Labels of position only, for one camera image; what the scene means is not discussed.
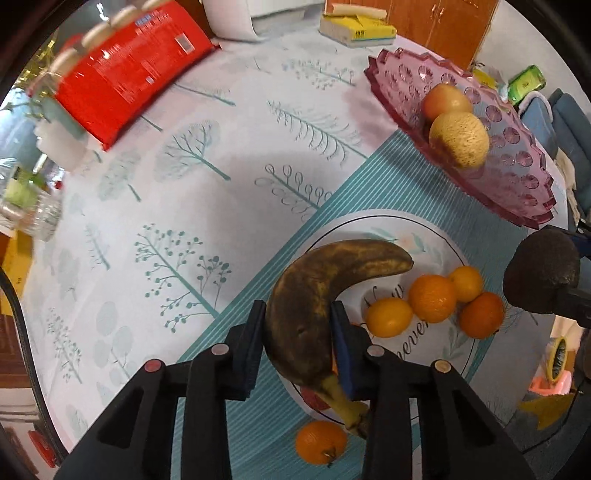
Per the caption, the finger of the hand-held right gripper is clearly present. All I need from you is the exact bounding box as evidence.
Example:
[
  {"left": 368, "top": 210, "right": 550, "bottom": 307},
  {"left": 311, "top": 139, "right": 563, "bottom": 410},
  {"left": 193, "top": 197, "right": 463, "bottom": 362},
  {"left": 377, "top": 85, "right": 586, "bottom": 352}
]
[
  {"left": 546, "top": 224, "right": 591, "bottom": 260},
  {"left": 555, "top": 276, "right": 591, "bottom": 330}
]

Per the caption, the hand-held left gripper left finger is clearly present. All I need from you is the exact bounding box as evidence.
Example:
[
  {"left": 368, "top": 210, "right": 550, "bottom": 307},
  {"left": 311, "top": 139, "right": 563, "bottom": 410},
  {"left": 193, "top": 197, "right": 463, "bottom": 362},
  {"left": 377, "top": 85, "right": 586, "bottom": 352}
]
[{"left": 53, "top": 299, "right": 267, "bottom": 480}]

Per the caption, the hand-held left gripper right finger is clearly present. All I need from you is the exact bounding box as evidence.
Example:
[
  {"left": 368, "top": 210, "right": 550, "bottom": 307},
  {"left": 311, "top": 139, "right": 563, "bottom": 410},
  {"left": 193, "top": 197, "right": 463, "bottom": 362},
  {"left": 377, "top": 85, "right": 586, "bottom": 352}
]
[{"left": 330, "top": 300, "right": 536, "bottom": 480}]

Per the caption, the small red lychee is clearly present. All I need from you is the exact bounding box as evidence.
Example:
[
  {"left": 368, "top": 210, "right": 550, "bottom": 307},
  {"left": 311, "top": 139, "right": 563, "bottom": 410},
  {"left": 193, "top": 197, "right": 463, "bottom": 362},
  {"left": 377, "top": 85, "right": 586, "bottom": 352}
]
[{"left": 300, "top": 387, "right": 333, "bottom": 411}]

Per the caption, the dark avocado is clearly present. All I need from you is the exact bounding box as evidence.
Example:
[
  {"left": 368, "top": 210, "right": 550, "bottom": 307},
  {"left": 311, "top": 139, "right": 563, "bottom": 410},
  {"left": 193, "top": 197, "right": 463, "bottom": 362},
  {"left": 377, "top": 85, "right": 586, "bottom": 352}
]
[{"left": 502, "top": 226, "right": 583, "bottom": 315}]

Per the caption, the overripe brown banana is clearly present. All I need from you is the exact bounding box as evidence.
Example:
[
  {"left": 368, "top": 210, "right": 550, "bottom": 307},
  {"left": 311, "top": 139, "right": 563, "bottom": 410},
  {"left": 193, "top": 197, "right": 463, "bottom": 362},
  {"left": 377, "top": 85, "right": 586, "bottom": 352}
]
[{"left": 263, "top": 239, "right": 415, "bottom": 439}]

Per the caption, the large yellow-orange orange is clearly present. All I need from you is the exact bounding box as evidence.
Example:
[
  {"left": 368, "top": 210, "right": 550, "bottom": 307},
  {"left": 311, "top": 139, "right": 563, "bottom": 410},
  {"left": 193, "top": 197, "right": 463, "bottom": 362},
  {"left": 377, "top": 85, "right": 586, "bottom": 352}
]
[{"left": 365, "top": 298, "right": 413, "bottom": 339}]

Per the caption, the white printed plate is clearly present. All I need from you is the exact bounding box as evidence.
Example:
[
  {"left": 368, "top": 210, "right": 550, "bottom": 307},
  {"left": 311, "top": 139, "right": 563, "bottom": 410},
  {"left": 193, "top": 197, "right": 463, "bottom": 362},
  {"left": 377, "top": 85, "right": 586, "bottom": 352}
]
[{"left": 276, "top": 209, "right": 486, "bottom": 416}]

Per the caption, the pink glass bowl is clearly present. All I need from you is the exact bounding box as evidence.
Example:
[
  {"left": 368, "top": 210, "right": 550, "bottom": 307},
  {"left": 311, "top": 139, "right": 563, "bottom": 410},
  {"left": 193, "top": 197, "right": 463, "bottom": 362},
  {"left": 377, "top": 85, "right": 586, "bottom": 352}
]
[{"left": 363, "top": 46, "right": 556, "bottom": 230}]

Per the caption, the yellow tape roll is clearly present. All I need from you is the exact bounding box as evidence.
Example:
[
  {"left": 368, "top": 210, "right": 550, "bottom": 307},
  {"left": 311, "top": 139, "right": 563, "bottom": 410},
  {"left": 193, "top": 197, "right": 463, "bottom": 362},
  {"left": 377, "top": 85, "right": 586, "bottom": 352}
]
[{"left": 547, "top": 336, "right": 570, "bottom": 384}]

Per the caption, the pink plastic item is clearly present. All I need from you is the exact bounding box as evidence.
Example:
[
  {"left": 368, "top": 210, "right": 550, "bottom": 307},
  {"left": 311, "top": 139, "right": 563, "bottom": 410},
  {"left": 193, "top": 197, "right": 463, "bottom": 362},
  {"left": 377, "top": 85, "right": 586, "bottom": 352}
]
[{"left": 531, "top": 374, "right": 573, "bottom": 398}]

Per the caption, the yellow paper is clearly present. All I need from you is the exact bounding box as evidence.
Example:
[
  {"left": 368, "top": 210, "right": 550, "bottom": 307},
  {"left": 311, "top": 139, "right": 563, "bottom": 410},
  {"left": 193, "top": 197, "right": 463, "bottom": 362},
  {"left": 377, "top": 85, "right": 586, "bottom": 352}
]
[{"left": 519, "top": 392, "right": 575, "bottom": 431}]

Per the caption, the small orange mandarin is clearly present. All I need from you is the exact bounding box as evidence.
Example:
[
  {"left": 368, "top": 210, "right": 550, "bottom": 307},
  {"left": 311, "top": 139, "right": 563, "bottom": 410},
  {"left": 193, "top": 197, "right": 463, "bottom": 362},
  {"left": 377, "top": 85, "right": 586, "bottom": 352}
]
[{"left": 448, "top": 266, "right": 485, "bottom": 303}]

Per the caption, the blue chair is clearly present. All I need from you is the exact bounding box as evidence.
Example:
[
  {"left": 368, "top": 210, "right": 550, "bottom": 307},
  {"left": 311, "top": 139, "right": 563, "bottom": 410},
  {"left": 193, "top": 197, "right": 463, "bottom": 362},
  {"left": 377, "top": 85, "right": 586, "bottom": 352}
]
[{"left": 522, "top": 88, "right": 591, "bottom": 167}]

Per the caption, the tree print tablecloth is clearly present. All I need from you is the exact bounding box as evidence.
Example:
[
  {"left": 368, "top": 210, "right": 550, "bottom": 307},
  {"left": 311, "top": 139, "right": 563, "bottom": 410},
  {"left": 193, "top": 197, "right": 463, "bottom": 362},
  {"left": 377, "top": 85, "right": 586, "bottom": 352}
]
[{"left": 14, "top": 9, "right": 573, "bottom": 480}]

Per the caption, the teal striped placemat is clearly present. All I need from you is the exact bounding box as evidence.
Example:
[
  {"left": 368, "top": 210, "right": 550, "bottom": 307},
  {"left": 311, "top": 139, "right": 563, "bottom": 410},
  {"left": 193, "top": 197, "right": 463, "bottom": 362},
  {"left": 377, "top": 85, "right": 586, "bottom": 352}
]
[{"left": 178, "top": 129, "right": 571, "bottom": 480}]

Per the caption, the reddish yellow apple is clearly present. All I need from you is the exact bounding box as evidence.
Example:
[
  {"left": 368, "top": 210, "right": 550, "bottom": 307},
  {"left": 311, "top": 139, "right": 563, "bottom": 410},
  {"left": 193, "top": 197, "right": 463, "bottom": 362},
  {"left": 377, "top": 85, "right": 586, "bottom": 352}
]
[{"left": 422, "top": 83, "right": 474, "bottom": 123}]

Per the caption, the small red box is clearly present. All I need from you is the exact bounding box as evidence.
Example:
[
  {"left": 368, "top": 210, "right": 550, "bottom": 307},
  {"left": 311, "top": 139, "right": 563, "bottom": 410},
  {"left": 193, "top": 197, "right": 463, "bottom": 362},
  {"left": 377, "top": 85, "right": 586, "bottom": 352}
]
[{"left": 28, "top": 429, "right": 58, "bottom": 466}]

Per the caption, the clear green label bottle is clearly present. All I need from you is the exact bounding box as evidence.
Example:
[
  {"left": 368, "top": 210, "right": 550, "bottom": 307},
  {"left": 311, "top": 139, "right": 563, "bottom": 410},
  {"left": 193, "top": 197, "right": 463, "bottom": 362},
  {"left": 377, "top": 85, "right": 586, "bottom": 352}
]
[{"left": 0, "top": 157, "right": 63, "bottom": 241}]

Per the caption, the flat yellow carton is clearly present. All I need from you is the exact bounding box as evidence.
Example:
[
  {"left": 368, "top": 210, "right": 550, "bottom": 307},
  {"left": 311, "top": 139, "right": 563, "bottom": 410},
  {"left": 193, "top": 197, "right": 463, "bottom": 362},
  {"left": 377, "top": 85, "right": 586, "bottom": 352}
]
[{"left": 0, "top": 231, "right": 34, "bottom": 296}]

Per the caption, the wooden cabinet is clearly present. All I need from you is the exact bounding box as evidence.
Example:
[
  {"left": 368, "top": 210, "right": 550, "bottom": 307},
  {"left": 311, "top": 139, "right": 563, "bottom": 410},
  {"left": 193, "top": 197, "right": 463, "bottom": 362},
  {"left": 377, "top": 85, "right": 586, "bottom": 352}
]
[{"left": 323, "top": 0, "right": 499, "bottom": 70}]

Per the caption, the yellow box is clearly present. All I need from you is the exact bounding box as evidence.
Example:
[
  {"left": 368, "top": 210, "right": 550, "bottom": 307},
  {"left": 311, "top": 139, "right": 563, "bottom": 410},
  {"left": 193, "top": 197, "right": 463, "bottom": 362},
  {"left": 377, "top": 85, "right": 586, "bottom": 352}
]
[{"left": 320, "top": 11, "right": 398, "bottom": 48}]

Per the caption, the red pack of bottles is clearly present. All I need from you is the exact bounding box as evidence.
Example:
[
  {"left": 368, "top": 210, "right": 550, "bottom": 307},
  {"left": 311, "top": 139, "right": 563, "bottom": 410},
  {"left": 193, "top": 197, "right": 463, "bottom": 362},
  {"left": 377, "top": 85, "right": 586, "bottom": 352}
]
[{"left": 28, "top": 0, "right": 218, "bottom": 152}]

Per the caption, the cream packet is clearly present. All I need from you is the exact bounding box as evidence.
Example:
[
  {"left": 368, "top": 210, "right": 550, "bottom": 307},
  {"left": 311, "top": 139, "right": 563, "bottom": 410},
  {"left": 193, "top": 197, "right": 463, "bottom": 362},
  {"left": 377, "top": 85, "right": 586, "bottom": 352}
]
[{"left": 325, "top": 2, "right": 389, "bottom": 19}]

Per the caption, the white covered appliance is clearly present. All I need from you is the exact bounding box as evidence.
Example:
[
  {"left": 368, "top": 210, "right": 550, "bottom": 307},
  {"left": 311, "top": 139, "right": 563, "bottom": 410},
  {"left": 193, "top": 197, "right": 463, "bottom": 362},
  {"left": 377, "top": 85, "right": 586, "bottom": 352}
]
[{"left": 203, "top": 0, "right": 262, "bottom": 42}]

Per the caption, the golden decorative branch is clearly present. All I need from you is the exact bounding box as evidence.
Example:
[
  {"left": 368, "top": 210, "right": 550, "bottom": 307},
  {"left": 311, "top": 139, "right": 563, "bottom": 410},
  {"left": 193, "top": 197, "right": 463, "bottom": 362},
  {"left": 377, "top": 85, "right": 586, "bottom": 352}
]
[{"left": 16, "top": 46, "right": 63, "bottom": 123}]

